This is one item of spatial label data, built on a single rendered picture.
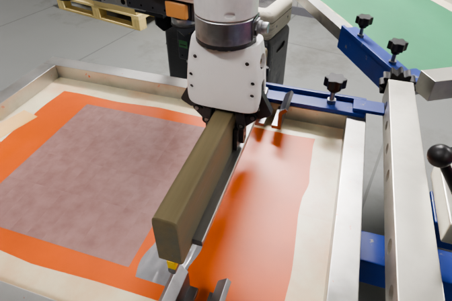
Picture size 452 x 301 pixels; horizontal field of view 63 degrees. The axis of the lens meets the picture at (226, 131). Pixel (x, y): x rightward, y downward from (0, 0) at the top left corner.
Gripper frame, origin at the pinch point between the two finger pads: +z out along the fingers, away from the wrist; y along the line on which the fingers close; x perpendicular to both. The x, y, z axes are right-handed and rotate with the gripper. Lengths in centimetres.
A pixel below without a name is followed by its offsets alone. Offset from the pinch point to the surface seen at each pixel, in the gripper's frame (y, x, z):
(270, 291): -11.0, 14.7, 13.9
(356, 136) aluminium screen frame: -20.2, -18.7, 10.6
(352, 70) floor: -29, -235, 111
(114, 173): 21.0, 1.4, 14.1
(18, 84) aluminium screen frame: 55, -15, 11
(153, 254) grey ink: 6.4, 14.7, 13.3
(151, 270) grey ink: 5.6, 16.9, 13.7
